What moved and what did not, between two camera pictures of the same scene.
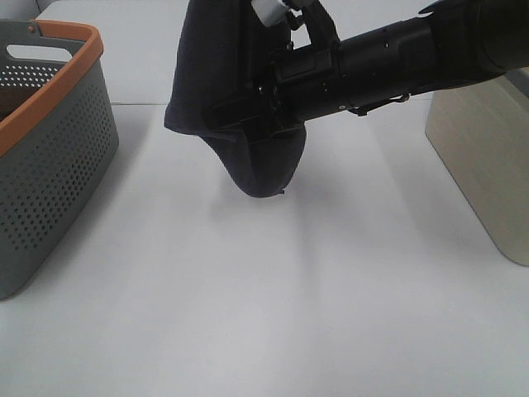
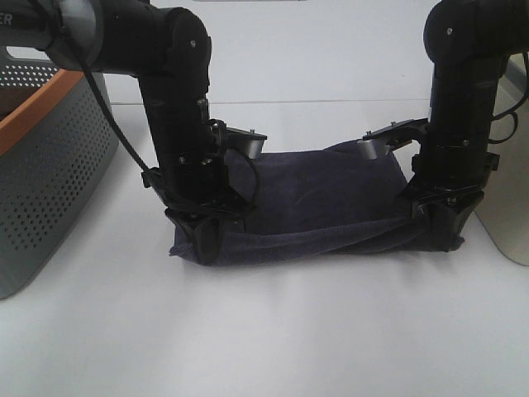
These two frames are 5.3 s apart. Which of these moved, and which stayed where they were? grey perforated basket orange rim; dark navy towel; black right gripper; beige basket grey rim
Moved: black right gripper; dark navy towel
Stayed: grey perforated basket orange rim; beige basket grey rim
